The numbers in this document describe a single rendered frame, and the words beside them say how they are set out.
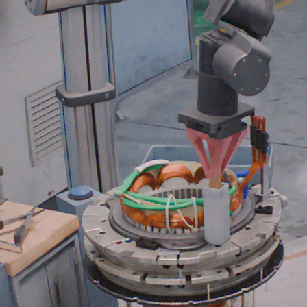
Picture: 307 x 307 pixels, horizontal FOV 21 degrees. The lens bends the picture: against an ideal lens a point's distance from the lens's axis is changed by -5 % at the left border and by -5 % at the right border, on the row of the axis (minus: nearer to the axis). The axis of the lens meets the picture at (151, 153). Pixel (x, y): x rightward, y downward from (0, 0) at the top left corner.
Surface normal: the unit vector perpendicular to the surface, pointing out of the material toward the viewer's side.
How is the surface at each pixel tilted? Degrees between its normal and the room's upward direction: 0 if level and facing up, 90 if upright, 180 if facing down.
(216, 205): 90
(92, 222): 0
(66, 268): 90
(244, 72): 93
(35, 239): 0
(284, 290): 0
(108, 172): 90
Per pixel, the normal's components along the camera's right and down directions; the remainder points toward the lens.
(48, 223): -0.07, -0.93
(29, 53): 0.85, 0.14
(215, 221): -0.50, 0.34
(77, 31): 0.37, 0.31
